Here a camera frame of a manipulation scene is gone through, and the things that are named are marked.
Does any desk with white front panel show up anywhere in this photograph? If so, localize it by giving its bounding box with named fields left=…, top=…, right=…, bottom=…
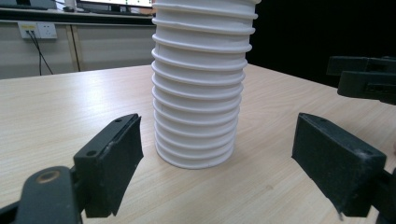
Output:
left=0, top=7, right=157, bottom=80

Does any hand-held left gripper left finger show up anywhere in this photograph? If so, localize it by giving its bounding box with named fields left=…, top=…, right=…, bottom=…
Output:
left=73, top=113, right=145, bottom=218

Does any white wall socket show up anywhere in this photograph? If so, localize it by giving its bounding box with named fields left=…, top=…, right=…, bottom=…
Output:
left=17, top=21, right=58, bottom=40

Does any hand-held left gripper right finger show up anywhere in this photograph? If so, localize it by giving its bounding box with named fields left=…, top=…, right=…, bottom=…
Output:
left=291, top=112, right=388, bottom=218

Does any black power cable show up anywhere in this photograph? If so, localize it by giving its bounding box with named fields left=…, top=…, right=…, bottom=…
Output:
left=25, top=30, right=43, bottom=77
left=30, top=30, right=54, bottom=76

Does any computer monitor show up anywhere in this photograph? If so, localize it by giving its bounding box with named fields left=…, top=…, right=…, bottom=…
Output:
left=76, top=0, right=156, bottom=16

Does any stack of white cups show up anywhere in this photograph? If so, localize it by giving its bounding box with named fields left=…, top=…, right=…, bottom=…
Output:
left=150, top=0, right=262, bottom=171

